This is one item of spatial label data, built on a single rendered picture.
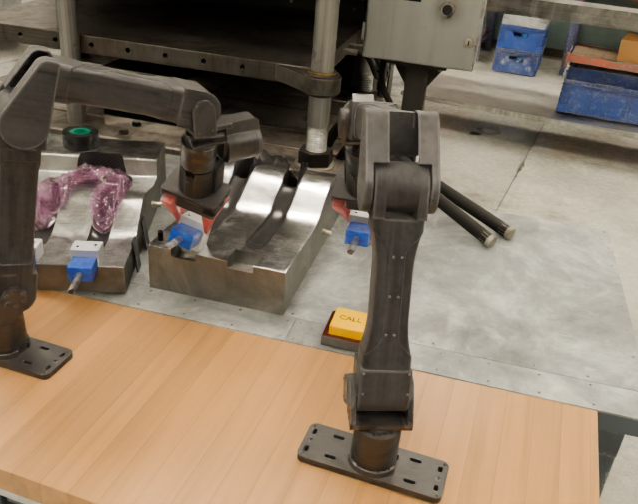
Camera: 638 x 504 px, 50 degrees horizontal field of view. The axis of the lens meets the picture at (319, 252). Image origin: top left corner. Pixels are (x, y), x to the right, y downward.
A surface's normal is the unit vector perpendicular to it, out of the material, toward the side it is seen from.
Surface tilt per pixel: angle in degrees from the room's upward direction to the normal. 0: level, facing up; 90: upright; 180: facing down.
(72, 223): 26
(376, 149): 51
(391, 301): 75
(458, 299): 0
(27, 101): 90
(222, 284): 90
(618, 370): 0
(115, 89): 87
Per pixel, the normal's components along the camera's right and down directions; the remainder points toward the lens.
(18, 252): 0.56, 0.28
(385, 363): 0.08, 0.24
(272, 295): -0.25, 0.45
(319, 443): 0.07, -0.87
